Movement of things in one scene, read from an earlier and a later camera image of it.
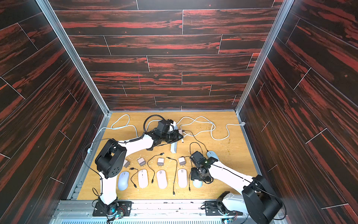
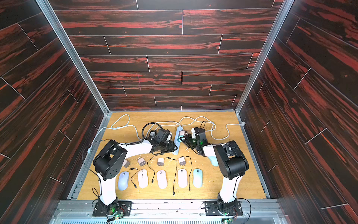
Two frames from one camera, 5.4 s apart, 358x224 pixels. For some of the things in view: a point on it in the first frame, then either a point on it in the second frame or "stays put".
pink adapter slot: (182, 161) stays put
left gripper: (176, 138) to (172, 147)
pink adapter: (161, 162) stays put
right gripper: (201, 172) to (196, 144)
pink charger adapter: (126, 163) stays put
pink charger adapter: (141, 162) stays put
